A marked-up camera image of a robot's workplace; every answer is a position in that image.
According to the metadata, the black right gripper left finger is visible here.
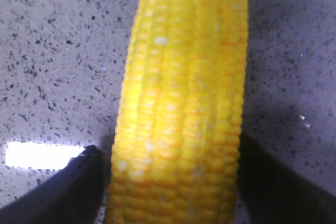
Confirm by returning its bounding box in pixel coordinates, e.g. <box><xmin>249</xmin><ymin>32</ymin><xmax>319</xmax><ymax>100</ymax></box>
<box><xmin>1</xmin><ymin>145</ymin><xmax>105</xmax><ymax>223</ymax></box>

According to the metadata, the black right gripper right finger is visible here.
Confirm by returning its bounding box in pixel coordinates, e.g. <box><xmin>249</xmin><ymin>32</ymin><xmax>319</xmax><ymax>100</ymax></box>
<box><xmin>238</xmin><ymin>133</ymin><xmax>335</xmax><ymax>223</ymax></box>

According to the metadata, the yellow corn cob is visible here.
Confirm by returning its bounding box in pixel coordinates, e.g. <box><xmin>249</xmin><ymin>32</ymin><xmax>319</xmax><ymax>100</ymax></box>
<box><xmin>104</xmin><ymin>0</ymin><xmax>248</xmax><ymax>223</ymax></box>

